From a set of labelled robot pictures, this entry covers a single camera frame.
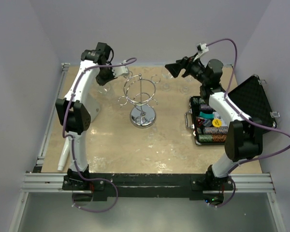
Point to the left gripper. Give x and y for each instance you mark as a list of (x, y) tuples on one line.
[(101, 81)]

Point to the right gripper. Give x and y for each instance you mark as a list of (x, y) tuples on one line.
[(187, 63)]

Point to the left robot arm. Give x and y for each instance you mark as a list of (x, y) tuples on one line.
[(77, 109)]

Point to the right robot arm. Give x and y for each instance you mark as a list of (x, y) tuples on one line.
[(244, 138)]

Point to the chrome wine glass rack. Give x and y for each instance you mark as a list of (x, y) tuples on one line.
[(140, 92)]

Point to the white charging stand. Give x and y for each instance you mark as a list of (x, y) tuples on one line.
[(92, 107)]

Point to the yellow round dealer button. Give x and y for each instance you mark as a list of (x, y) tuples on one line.
[(216, 122)]

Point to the black poker chip case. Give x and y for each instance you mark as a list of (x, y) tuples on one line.
[(249, 96)]

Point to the white handheld device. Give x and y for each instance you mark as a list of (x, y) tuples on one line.
[(64, 155)]

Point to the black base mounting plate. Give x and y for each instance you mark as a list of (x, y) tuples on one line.
[(190, 186)]

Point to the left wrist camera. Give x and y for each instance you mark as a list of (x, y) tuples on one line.
[(120, 70)]

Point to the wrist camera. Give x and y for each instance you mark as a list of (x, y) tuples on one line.
[(202, 48), (120, 70)]

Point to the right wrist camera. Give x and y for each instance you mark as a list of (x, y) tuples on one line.
[(202, 48)]

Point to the aluminium rail frame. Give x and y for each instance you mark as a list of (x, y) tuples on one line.
[(115, 146)]

